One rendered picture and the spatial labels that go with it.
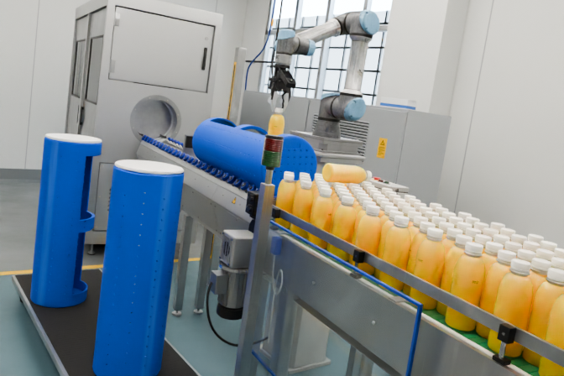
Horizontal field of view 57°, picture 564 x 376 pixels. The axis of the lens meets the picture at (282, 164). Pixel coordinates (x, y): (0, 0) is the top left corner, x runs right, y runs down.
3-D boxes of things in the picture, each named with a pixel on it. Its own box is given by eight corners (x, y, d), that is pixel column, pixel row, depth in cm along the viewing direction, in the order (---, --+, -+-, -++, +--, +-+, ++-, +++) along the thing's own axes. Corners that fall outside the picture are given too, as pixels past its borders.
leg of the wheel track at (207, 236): (201, 310, 333) (212, 214, 325) (204, 314, 328) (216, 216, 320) (191, 310, 330) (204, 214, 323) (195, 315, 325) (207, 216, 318)
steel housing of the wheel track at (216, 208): (169, 181, 418) (174, 139, 414) (315, 278, 232) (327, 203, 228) (133, 180, 404) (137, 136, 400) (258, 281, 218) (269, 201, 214)
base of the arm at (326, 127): (323, 135, 286) (326, 117, 285) (346, 139, 276) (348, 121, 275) (305, 133, 275) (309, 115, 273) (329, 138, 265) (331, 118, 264)
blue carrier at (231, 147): (236, 165, 314) (238, 117, 309) (315, 198, 239) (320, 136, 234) (190, 166, 300) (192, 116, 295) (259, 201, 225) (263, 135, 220)
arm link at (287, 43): (300, 31, 232) (285, 28, 227) (297, 56, 233) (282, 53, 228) (289, 32, 238) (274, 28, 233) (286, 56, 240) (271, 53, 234)
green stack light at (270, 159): (274, 164, 175) (276, 149, 175) (283, 168, 170) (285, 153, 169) (257, 163, 172) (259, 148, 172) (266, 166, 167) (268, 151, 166)
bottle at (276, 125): (266, 150, 241) (271, 110, 239) (281, 153, 240) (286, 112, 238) (263, 152, 234) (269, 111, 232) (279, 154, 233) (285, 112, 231)
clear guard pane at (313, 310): (248, 345, 196) (266, 219, 190) (386, 493, 129) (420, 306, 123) (247, 345, 196) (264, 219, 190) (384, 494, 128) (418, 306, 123)
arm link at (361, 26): (345, 119, 273) (362, 13, 267) (365, 122, 261) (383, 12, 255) (328, 117, 266) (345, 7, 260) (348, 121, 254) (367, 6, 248)
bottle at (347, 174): (334, 175, 191) (373, 179, 201) (329, 159, 195) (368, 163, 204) (324, 185, 196) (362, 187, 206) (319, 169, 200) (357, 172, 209)
